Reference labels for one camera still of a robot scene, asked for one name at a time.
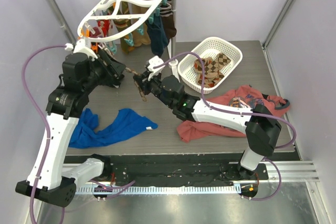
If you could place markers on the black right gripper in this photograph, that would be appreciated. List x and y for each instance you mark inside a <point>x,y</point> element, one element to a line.
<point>145,83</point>

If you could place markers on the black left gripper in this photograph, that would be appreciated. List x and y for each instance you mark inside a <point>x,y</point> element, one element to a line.
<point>113,70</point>

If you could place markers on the brown argyle sock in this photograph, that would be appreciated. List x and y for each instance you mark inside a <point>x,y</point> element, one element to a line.
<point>132,71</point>
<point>216,65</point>

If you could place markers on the orange argyle sock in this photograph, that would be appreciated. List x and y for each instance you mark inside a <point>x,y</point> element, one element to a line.
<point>209,82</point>
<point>206,63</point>

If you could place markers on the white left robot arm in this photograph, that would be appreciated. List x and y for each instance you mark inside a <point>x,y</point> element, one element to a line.
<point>81,74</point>

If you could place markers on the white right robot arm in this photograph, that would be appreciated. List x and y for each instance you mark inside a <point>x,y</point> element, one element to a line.
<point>260,127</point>

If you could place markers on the maroon purple striped sock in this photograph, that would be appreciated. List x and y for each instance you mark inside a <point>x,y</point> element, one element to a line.
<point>96,34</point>

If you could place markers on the navy blue sock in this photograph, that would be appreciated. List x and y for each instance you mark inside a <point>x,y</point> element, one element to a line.
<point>157,36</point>

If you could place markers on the blue cloth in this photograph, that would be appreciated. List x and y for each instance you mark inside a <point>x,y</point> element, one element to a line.
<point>126,125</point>

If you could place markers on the white perforated plastic basket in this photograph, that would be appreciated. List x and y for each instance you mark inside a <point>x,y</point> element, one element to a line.
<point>209,47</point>

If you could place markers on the red t-shirt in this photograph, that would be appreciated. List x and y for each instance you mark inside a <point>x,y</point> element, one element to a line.
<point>243,97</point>

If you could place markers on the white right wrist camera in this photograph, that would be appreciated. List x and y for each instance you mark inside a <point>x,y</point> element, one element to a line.
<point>154,66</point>

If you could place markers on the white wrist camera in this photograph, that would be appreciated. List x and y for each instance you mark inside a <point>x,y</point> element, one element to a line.
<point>154,66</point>
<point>81,49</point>

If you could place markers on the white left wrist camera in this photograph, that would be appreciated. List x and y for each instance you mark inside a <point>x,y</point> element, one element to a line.
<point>81,49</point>

